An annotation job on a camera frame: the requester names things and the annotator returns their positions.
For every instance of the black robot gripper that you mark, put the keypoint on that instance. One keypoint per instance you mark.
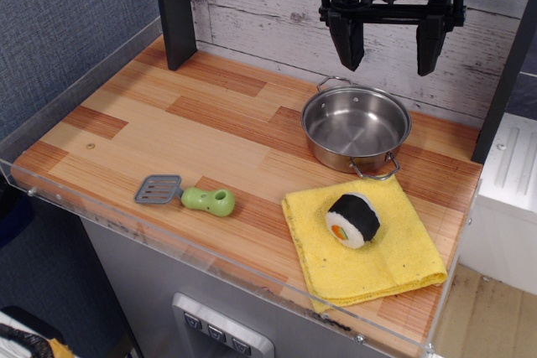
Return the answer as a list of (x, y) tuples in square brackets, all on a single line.
[(346, 20)]

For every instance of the plush sushi roll toy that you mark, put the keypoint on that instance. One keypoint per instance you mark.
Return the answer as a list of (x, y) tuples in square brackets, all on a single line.
[(352, 220)]

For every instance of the small steel pot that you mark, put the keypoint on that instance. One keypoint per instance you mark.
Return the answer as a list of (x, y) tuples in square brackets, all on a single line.
[(355, 129)]

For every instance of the yellow folded cloth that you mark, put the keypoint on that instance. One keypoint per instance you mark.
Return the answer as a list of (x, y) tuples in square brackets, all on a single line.
[(401, 257)]

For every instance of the white ribbed box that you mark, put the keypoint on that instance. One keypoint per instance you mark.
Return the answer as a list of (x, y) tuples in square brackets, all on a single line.
[(499, 240)]

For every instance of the silver toy fridge cabinet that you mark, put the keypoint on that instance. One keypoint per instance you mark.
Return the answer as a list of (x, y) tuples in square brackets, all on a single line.
[(260, 288)]

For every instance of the silver dispenser button panel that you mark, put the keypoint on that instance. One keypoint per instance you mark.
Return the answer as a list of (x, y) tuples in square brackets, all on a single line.
[(210, 333)]

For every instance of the black vertical post right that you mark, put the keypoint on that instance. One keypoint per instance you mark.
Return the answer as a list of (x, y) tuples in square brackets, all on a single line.
[(511, 70)]

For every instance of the toy spatula green handle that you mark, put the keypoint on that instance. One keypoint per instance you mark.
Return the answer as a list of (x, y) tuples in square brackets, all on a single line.
[(160, 189)]

